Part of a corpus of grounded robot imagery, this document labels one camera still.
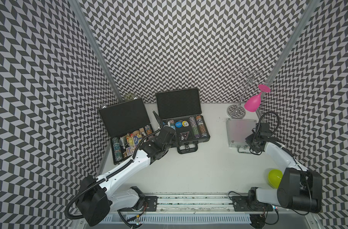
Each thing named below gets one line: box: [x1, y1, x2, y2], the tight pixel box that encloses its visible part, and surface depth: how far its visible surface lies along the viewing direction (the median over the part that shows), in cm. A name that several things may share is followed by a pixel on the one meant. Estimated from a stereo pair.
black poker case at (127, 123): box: [98, 97, 155, 166], surface depth 96 cm
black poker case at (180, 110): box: [155, 88, 211, 155], surface depth 104 cm
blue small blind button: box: [174, 121, 183, 128], surface depth 101 cm
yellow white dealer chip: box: [182, 120, 190, 127], surface depth 101 cm
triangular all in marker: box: [179, 131, 190, 141], surface depth 96 cm
